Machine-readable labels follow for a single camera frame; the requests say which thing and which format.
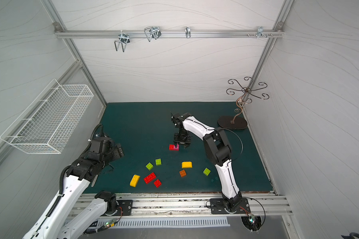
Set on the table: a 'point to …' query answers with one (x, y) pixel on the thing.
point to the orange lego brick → (183, 173)
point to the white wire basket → (47, 124)
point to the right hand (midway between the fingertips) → (179, 145)
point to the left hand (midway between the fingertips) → (115, 150)
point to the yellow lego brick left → (134, 180)
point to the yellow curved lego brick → (187, 165)
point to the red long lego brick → (149, 178)
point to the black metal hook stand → (226, 122)
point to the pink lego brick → (177, 148)
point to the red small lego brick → (157, 183)
